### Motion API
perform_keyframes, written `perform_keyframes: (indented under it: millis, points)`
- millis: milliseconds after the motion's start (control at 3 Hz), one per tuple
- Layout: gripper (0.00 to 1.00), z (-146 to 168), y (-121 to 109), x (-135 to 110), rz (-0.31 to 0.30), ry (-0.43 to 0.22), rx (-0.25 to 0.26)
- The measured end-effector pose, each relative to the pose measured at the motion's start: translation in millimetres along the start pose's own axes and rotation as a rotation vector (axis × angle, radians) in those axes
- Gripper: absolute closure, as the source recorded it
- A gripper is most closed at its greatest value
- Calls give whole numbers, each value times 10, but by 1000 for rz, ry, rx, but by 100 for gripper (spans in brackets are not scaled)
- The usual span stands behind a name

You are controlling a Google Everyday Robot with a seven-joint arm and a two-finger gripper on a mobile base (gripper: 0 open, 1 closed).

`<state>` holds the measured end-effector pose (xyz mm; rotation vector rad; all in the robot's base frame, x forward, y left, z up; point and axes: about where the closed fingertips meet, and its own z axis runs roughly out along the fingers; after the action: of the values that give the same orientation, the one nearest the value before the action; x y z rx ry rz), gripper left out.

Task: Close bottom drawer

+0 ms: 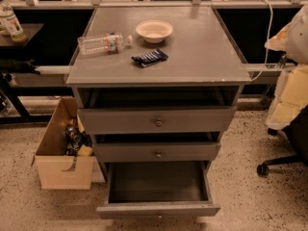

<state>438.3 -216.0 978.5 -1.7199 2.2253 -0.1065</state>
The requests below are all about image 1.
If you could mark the grey bottom drawer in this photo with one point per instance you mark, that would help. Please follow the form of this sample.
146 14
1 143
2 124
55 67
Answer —
158 189

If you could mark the grey drawer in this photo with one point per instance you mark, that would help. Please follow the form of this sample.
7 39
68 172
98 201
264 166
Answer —
152 110
156 147
158 189

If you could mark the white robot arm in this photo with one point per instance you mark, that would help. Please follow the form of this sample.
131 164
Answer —
290 96

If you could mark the grey drawer cabinet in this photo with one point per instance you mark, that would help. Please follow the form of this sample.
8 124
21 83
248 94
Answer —
200 54

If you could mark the grey top drawer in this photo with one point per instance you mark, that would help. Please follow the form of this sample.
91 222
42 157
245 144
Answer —
152 110

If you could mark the grey middle drawer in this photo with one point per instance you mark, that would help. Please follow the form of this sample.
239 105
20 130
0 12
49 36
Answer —
156 147

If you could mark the dark blue snack packet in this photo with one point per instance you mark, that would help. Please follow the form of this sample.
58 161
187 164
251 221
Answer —
150 58

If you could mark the clear plastic water bottle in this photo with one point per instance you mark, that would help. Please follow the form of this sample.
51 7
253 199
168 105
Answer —
106 43

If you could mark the yellow sponge in box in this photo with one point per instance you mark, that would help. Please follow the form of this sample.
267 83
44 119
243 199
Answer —
85 151

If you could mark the cans in cardboard box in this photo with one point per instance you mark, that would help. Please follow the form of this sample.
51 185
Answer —
76 136

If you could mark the cardboard box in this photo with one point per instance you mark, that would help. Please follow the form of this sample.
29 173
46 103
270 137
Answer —
56 170

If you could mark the dark side table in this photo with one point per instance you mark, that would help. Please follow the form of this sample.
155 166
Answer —
10 66

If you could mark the white spray bottle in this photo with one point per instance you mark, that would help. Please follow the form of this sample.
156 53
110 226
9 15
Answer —
11 23

